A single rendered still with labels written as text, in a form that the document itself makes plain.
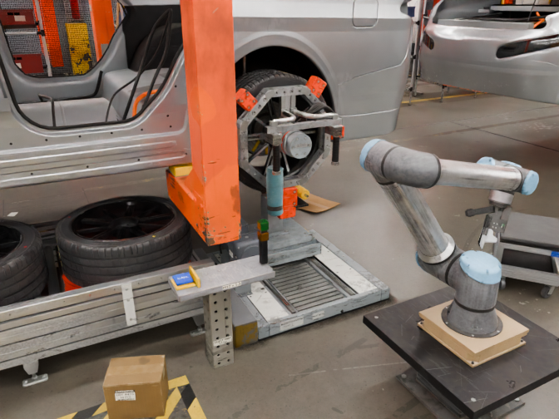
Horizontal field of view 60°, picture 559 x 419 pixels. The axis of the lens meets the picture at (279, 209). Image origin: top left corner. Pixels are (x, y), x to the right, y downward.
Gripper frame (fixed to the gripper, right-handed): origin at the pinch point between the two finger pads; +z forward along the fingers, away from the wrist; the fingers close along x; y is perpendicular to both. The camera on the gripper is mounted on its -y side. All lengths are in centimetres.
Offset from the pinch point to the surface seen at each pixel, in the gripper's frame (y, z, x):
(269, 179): -103, -1, 13
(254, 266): -86, 36, -22
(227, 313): -90, 57, -29
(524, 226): 26, -14, 88
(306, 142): -91, -25, 16
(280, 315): -77, 62, 10
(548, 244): 37, -9, 72
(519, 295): 34, 24, 83
